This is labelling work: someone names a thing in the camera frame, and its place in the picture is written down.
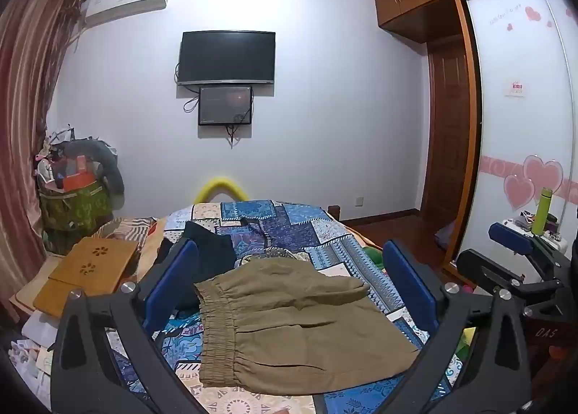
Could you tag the purple cloth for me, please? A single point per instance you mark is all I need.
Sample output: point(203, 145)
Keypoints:
point(445, 235)

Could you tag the dark navy pants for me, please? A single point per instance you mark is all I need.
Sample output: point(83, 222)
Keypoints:
point(207, 251)

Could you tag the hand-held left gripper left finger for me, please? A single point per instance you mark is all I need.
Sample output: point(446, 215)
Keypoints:
point(178, 276)

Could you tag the small wall monitor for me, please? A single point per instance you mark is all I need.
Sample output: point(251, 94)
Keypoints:
point(225, 105)

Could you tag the wall socket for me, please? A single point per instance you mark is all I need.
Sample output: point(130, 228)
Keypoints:
point(358, 201)

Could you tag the green bottle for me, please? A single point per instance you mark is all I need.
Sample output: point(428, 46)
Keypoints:
point(542, 213)

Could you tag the green fabric basket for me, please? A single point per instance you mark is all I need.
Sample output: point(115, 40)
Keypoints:
point(74, 213)

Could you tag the olive green shorts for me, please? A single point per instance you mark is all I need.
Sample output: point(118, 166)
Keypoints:
point(293, 328)

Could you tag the red door sticker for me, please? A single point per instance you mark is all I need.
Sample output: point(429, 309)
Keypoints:
point(515, 88)

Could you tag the striped pillow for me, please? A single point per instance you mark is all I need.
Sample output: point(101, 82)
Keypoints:
point(126, 229)

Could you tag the blue patchwork blanket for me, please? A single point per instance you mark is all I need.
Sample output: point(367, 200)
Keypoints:
point(298, 226)

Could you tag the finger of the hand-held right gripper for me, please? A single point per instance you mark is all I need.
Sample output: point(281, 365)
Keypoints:
point(509, 237)
point(485, 270)

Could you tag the pile of papers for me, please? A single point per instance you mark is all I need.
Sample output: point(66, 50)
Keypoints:
point(34, 346)

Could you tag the orange box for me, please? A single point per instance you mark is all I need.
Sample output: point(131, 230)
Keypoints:
point(80, 181)

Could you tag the striped red curtain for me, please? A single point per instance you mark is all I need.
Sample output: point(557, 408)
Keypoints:
point(27, 102)

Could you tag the white heart-print sliding door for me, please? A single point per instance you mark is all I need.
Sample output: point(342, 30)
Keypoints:
point(519, 143)

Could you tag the grey cloth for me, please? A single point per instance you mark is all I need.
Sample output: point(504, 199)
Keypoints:
point(106, 161)

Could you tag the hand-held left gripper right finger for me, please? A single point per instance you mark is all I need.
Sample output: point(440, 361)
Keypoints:
point(408, 281)

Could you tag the wall-mounted television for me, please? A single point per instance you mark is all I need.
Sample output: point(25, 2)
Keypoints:
point(226, 57)

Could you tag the yellow foam arc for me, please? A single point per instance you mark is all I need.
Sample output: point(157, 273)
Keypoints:
point(220, 181)

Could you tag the wooden lap desk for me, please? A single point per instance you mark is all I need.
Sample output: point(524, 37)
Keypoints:
point(86, 274)

